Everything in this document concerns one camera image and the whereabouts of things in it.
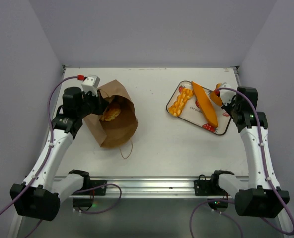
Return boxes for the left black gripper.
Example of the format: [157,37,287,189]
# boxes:
[77,88,109,118]

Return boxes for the tall orange fake muffin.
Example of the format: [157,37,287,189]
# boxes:
[209,83,223,107]

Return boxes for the flower ring fake bread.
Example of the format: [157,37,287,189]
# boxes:
[100,96,121,122]

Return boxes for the long orange fake baguette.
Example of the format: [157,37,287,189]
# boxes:
[191,81,218,127]

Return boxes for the brown paper bag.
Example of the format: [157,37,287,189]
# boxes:
[84,80,138,149]

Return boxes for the braided yellow fake bread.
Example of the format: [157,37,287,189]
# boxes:
[168,88,193,117]

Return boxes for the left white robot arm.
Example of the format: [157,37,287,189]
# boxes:
[10,87,109,221]

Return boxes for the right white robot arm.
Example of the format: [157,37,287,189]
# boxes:
[194,83,290,218]

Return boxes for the strawberry pattern tray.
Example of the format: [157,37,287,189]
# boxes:
[166,81,231,136]

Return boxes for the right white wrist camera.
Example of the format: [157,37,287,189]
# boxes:
[218,83,236,106]

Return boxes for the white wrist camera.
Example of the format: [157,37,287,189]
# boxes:
[218,83,236,106]
[81,75,100,97]

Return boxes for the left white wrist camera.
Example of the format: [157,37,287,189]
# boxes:
[81,75,100,97]

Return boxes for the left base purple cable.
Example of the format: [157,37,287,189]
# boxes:
[74,183,123,214]

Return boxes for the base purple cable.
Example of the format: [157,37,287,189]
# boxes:
[74,183,123,214]
[189,199,244,238]

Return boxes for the aluminium mounting rail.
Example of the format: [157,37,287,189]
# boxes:
[55,176,252,199]

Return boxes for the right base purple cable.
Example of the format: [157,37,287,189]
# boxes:
[189,199,244,238]

